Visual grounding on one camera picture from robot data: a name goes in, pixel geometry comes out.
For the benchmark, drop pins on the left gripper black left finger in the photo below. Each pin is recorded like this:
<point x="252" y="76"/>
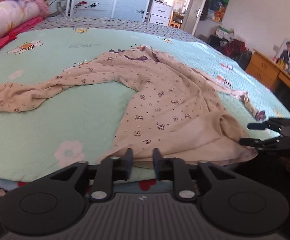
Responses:
<point x="106" y="173"/>

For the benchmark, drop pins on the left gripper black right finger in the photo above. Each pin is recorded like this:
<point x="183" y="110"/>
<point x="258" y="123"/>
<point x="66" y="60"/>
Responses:
<point x="175" y="170"/>

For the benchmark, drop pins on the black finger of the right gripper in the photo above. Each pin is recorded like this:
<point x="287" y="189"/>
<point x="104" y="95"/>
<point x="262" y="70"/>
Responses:
<point x="272" y="144"/>
<point x="274" y="124"/>

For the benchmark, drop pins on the beige patterned pajama garment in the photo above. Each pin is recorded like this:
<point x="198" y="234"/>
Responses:
<point x="175" y="108"/>

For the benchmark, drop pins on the red black clothes pile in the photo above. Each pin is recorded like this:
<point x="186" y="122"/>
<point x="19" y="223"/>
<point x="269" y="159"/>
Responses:
<point x="233" y="49"/>

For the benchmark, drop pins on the wooden desk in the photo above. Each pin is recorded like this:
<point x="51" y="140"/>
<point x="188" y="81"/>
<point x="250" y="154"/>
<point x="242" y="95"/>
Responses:
<point x="271" y="75"/>

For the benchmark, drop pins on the green bee quilt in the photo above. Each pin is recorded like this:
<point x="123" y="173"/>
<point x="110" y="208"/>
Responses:
<point x="80" y="123"/>

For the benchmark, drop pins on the colourful hanging bags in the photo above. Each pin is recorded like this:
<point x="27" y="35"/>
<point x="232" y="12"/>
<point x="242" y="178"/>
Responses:
<point x="214" y="10"/>

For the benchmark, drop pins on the purple dotted bedsheet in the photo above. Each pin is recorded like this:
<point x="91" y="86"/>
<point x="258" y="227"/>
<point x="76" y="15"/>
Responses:
<point x="115" y="24"/>

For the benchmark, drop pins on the grey room door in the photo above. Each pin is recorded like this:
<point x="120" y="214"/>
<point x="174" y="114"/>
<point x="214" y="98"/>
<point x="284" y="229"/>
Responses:
<point x="192" y="16"/>

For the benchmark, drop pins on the white drawer cabinet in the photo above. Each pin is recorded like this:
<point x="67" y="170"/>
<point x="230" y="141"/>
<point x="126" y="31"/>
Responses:
<point x="160" y="14"/>

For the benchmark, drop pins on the pink red blanket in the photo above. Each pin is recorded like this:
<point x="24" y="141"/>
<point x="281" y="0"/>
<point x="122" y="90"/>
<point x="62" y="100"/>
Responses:
<point x="12" y="35"/>

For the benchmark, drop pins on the rolled floral duvet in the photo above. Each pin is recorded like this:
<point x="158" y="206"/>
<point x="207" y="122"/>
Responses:
<point x="15" y="12"/>

